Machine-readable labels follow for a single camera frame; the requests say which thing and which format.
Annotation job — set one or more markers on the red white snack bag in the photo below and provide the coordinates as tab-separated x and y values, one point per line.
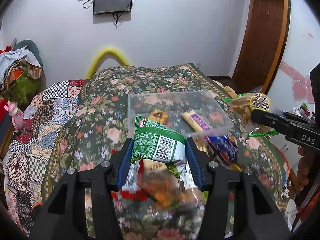
131	190

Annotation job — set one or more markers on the green snack bag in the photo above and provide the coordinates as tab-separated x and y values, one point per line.
157	142

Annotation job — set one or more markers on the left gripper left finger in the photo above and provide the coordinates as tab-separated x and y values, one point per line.
63	214

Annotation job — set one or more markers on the orange wrapped cake snack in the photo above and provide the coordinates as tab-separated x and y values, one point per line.
159	116

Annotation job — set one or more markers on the round yellow label cookie pack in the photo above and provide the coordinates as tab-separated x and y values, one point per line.
244	104

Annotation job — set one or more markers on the purple yellow snack bar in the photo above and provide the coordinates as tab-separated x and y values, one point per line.
195	121

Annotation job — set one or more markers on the brown wooden door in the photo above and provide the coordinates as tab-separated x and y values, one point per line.
263	45

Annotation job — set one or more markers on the yellow curved foam tube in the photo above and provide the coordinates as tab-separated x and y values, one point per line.
103	55

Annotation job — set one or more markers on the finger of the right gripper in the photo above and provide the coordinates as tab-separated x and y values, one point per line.
270	120

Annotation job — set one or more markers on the clear plastic storage box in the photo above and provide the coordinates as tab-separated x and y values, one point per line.
205	103

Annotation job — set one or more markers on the pile of clothes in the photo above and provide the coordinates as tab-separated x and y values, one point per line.
21	72

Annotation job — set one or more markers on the clear cracker pack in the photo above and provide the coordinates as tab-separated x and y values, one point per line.
164	188

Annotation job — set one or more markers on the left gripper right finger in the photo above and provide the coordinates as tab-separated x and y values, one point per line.
256	216

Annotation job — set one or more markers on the pink plush toy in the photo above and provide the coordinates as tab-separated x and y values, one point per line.
15	114

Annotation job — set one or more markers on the blue biscuit snack bag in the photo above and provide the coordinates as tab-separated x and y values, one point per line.
225	148

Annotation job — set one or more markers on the patchwork quilt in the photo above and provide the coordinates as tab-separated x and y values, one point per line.
28	154

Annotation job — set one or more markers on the wall mounted black monitor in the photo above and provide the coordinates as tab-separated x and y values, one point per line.
111	6

